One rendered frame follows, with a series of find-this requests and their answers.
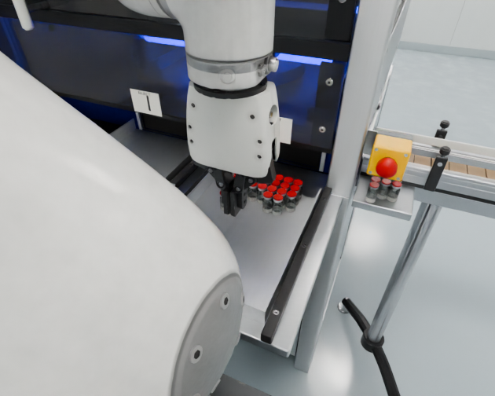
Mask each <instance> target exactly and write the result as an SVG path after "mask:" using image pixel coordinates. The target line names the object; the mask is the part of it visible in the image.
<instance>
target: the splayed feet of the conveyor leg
mask: <svg viewBox="0 0 495 396"><path fill-rule="evenodd" d="M337 307H338V310H339V311H340V312H341V313H344V314H348V313H350V315H351V316H352V318H353V319H354V320H355V321H356V322H357V324H358V326H359V328H360V329H361V331H362V332H363V334H362V337H361V345H362V346H363V348H364V349H365V350H367V351H368V352H370V353H373V355H374V358H375V359H376V363H377V365H378V367H379V370H380V373H381V376H382V378H383V383H384V386H385V388H386V391H387V395H388V396H401V395H400V393H399V390H398V386H397V384H396V381H395V378H394V375H393V372H392V370H391V367H390V364H389V362H388V360H387V356H386V354H385V353H384V351H383V348H382V346H383V344H384V336H382V338H381V340H380V341H379V342H378V343H374V342H372V341H370V340H369V338H368V336H367V334H368V331H369V328H370V326H371V325H370V324H369V322H368V321H367V319H366V318H365V316H364V315H363V313H362V312H361V311H360V310H359V309H358V308H357V307H356V306H355V304H354V303H353V302H352V301H351V299H350V298H348V297H346V298H344V299H343V300H342V302H339V303H338V306H337Z"/></svg>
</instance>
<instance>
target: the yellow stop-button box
mask: <svg viewBox="0 0 495 396"><path fill-rule="evenodd" d="M412 145H413V136H409V135H404V134H396V133H392V132H388V131H383V130H378V131H377V134H376V139H375V141H374V144H373V147H372V153H371V156H370V159H369V162H368V168H367V171H366V173H367V174H370V175H374V176H378V177H379V175H378V174H377V173H376V164H377V163H378V161H379V160H381V159H383V158H391V159H393V160H395V161H396V163H397V165H398V170H397V173H396V175H395V176H394V177H392V178H388V179H391V180H395V181H401V180H402V178H403V175H404V173H405V169H406V167H407V164H408V161H409V157H410V155H411V151H412Z"/></svg>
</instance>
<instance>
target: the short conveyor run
mask: <svg viewBox="0 0 495 396"><path fill-rule="evenodd" d="M449 125H450V122H449V121H448V120H442V121H441V122H440V125H439V126H440V127H441V129H437V130H436V133H435V136H434V137H429V136H424V135H420V134H412V133H407V132H403V131H399V130H391V129H386V128H382V127H377V126H376V128H375V131H378V130H383V131H388V132H392V133H396V134H404V135H409V136H413V141H412V151H411V155H410V157H409V161H408V164H407V167H406V169H405V173H404V175H403V178H402V182H401V184H402V185H408V186H412V187H415V192H414V200H418V201H422V202H425V203H429V204H434V205H438V206H442V207H447V208H451V209H455V210H458V211H464V212H467V213H472V214H475V215H481V216H484V217H488V218H494V219H495V148H489V147H485V146H480V145H473V144H468V143H463V142H458V141H450V140H446V139H445V138H446V135H447V133H448V131H447V130H445V128H448V127H449ZM420 143H421V144H420ZM457 150H458V151H457ZM461 151H463V152H461ZM478 154H479V155H478ZM491 156H492V157H491ZM369 159H370V155H366V154H363V156H362V158H361V164H360V167H359V171H358V174H357V181H356V185H355V186H357V185H358V181H359V178H360V176H361V175H364V176H367V177H372V175H370V174H367V173H366V171H367V168H368V165H369Z"/></svg>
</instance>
